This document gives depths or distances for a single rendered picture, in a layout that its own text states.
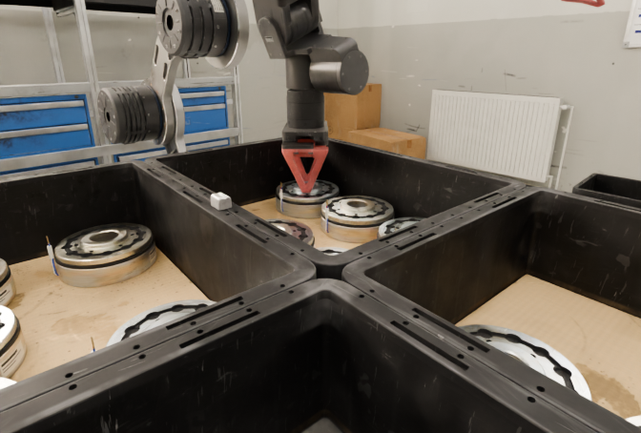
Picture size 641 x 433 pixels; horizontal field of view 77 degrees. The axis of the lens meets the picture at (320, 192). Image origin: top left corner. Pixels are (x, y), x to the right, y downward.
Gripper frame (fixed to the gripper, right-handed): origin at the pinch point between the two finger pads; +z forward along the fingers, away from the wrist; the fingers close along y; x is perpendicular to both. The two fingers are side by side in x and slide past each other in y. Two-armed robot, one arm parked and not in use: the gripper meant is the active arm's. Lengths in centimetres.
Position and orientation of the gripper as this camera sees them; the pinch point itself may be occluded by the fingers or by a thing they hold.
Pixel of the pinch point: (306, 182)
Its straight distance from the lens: 65.0
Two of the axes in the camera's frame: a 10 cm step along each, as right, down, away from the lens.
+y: 0.1, -3.3, 9.5
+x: -10.0, 0.0, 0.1
